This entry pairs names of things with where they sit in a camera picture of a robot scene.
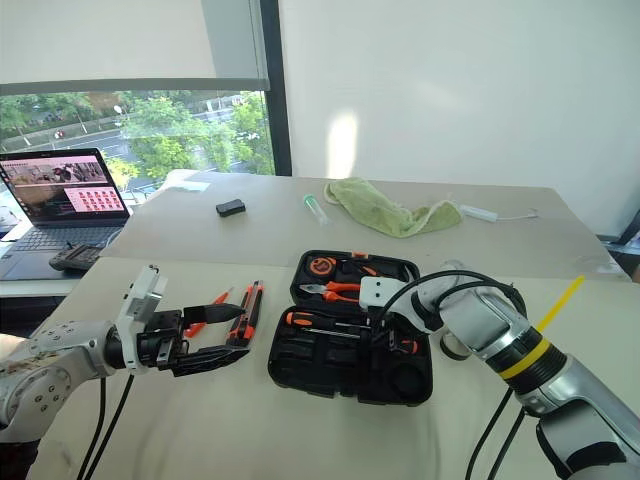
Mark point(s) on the small orange tester screwdriver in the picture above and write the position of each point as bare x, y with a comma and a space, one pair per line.
220, 298

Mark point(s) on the dark window frame post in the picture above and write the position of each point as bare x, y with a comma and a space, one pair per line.
275, 90

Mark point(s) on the clear tube with green cap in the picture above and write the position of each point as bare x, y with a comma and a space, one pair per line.
315, 207

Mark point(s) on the green cloth towel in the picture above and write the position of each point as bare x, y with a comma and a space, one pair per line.
385, 210

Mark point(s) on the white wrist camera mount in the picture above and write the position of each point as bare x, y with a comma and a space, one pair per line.
142, 300
377, 292

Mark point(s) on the white roller blind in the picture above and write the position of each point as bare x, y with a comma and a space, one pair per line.
110, 45

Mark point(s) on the small black box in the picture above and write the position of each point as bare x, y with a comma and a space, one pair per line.
231, 207

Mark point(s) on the orange black tape measure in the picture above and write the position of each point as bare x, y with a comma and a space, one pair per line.
324, 265

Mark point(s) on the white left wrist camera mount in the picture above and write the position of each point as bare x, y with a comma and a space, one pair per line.
142, 300

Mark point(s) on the open laptop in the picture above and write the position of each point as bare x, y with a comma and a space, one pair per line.
60, 200

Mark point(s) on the orange black screwdriver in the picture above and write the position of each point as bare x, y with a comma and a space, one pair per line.
305, 318

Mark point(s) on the black plastic tool case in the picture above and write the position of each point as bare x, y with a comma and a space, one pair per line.
345, 370

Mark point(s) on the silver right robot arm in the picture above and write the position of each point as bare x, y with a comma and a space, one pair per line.
500, 320

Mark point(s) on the yellow zip tie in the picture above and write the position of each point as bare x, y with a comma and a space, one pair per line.
555, 310

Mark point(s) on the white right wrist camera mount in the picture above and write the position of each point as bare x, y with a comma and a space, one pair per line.
377, 292

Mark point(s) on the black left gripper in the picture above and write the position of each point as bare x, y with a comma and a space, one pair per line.
161, 336

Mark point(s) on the orange black utility knife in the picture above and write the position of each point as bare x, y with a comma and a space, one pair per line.
247, 315

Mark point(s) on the orange black tool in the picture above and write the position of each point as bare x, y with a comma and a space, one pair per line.
364, 264

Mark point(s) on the black handheld controller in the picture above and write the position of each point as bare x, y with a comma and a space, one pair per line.
75, 257

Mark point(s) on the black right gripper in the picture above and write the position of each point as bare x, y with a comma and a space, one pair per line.
378, 316

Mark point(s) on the dark tape roll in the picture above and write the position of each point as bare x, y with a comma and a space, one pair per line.
452, 350

